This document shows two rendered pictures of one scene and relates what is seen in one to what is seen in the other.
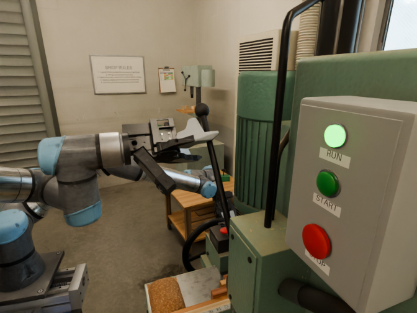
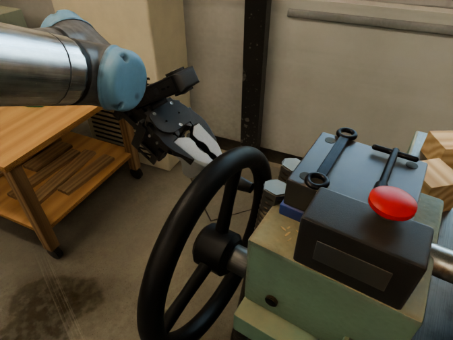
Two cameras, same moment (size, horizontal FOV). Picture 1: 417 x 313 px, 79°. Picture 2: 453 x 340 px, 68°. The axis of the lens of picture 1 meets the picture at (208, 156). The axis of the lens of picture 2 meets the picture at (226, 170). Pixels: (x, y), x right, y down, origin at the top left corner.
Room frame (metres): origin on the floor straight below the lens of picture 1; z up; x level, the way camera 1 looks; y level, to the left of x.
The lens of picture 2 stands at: (0.63, 0.13, 1.18)
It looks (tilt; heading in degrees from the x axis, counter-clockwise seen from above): 39 degrees down; 322
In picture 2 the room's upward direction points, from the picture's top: straight up
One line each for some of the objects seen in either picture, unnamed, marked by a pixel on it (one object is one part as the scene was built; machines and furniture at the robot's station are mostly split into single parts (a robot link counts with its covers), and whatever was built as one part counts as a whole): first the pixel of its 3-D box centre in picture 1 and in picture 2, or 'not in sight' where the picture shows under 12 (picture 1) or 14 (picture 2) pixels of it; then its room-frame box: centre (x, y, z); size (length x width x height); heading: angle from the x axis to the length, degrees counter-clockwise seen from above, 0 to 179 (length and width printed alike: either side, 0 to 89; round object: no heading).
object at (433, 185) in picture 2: not in sight; (428, 186); (0.72, -0.22, 0.92); 0.04 x 0.04 x 0.04; 64
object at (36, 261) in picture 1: (17, 263); not in sight; (0.72, 0.67, 0.87); 0.15 x 0.15 x 0.10
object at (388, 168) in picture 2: not in sight; (387, 171); (0.72, -0.10, 1.01); 0.07 x 0.04 x 0.01; 110
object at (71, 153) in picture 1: (72, 155); not in sight; (0.49, 0.28, 1.34); 0.11 x 0.08 x 0.09; 110
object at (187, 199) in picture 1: (205, 205); (41, 146); (2.10, 0.03, 0.32); 0.66 x 0.57 x 0.64; 118
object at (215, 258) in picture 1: (231, 250); (341, 249); (0.73, -0.08, 0.92); 0.15 x 0.13 x 0.09; 110
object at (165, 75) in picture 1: (167, 79); not in sight; (3.57, 0.56, 1.42); 0.23 x 0.06 x 0.34; 118
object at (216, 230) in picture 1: (229, 232); (355, 197); (0.73, -0.07, 0.99); 0.13 x 0.11 x 0.06; 110
